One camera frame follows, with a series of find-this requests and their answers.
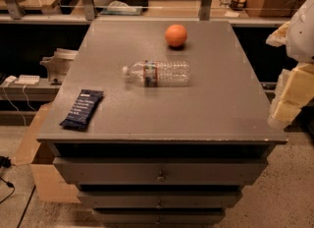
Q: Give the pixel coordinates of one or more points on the dark blue snack bar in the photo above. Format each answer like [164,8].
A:
[82,110]

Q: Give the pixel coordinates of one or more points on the grey drawer cabinet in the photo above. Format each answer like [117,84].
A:
[162,155]

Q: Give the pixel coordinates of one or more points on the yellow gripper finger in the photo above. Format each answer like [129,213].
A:
[279,36]
[294,90]

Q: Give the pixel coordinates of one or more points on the white power strip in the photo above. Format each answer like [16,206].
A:
[27,80]

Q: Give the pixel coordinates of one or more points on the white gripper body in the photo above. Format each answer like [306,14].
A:
[302,33]

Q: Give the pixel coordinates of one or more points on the white plastic fixture part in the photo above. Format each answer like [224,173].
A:
[58,65]

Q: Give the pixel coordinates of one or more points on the orange fruit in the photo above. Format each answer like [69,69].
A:
[176,35]

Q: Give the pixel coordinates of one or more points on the clear plastic water bottle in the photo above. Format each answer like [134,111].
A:
[150,73]

